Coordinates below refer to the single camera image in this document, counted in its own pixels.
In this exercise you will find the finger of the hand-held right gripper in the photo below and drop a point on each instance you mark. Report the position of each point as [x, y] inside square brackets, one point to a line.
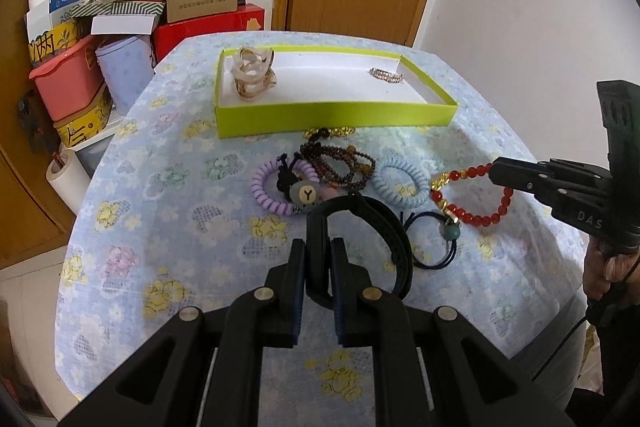
[512, 176]

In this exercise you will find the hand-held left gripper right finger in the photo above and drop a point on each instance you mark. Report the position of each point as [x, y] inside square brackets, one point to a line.
[337, 292]

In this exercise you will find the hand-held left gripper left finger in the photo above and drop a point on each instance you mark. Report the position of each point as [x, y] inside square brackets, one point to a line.
[298, 292]

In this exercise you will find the black wristband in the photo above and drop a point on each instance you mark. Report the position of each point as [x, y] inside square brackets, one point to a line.
[396, 247]

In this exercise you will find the lime green cardboard box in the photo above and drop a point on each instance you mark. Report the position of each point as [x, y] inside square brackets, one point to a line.
[330, 114]

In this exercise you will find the person's right hand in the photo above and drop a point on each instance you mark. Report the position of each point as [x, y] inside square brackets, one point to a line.
[599, 274]

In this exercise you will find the blue floral tablecloth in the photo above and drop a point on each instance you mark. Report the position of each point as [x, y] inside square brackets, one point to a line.
[175, 207]

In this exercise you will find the beige hair claw clip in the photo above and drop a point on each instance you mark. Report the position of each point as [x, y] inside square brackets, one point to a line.
[250, 77]

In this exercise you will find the clear plastic storage box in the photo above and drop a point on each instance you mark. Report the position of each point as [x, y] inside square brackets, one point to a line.
[97, 147]

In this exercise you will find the yellow patterned tin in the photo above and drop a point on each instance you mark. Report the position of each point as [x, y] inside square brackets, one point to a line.
[55, 39]
[82, 127]

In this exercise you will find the large red gift box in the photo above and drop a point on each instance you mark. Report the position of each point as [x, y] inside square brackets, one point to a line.
[200, 34]

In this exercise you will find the lilac cylinder container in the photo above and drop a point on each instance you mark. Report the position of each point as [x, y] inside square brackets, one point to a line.
[125, 77]

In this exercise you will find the wooden cabinet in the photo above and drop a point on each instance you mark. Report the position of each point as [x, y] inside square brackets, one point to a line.
[25, 217]

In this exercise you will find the pink plastic bin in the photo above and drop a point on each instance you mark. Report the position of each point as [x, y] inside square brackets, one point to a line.
[67, 82]

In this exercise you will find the black hanging object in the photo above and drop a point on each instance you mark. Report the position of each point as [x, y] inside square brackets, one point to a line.
[35, 122]

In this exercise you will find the white box lid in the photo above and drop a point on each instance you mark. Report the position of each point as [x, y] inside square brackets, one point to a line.
[122, 25]

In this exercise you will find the green striped box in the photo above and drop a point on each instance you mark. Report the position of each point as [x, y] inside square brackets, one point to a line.
[125, 8]

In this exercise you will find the blue and white carton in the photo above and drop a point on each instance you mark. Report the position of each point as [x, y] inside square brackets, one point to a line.
[66, 1]

